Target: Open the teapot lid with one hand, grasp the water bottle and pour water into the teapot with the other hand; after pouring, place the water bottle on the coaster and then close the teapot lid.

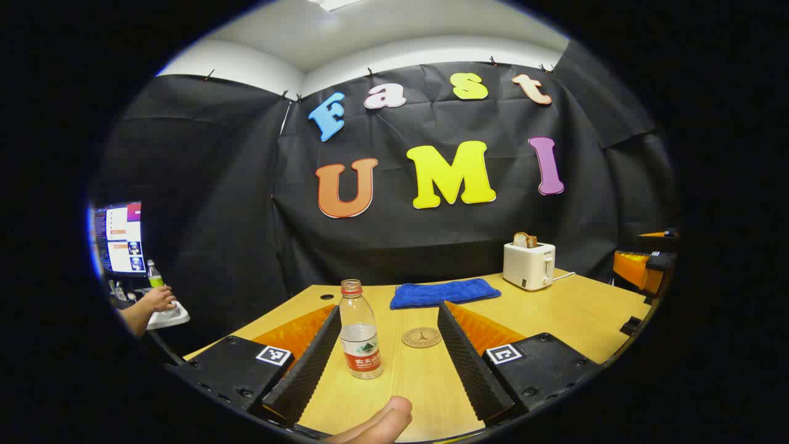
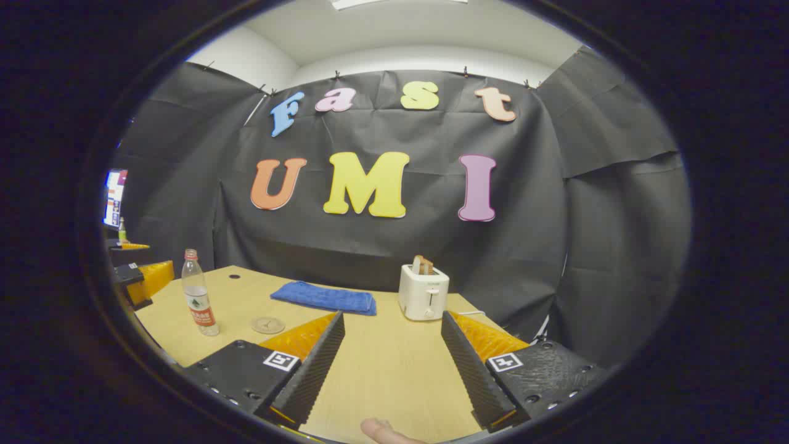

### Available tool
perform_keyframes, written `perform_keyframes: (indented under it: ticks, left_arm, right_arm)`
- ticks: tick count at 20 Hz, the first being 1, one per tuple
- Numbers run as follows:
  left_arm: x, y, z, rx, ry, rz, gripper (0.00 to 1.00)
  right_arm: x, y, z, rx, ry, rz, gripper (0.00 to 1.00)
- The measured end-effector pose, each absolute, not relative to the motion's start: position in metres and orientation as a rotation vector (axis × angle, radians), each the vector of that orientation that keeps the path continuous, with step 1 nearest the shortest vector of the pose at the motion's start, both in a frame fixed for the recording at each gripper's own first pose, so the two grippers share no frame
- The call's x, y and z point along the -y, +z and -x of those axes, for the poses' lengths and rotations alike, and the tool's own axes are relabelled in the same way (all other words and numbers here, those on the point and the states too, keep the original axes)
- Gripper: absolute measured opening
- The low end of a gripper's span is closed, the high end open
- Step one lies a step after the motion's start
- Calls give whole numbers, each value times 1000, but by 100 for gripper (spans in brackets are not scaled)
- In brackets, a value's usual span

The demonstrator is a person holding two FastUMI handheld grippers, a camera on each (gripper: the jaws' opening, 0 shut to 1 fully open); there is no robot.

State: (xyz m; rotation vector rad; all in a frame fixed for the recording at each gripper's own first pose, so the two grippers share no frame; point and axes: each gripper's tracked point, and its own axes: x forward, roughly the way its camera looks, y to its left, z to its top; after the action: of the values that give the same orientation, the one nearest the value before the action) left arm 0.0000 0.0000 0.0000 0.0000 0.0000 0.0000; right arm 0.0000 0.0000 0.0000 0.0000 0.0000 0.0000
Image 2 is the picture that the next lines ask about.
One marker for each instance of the round wooden coaster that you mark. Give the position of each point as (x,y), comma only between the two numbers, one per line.
(268,325)

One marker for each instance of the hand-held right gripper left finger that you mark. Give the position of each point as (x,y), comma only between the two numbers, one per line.
(314,370)

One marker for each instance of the blue folded towel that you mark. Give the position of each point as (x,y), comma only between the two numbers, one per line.
(323,298)

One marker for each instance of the black backdrop cloth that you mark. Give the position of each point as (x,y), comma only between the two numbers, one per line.
(555,216)

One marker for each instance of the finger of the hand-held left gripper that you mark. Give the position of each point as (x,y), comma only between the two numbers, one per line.
(134,246)
(151,279)

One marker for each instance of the clear plastic water bottle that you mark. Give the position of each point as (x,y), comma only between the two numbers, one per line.
(198,296)

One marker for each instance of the toasted bread slice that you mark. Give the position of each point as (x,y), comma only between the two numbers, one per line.
(423,265)

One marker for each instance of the computer monitor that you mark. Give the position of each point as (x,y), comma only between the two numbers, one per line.
(114,198)

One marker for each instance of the small green bottle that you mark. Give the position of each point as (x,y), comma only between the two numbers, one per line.
(122,231)

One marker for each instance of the white toaster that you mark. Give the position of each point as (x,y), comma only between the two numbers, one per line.
(423,296)

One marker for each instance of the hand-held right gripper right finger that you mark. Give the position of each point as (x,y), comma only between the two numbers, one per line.
(471,376)

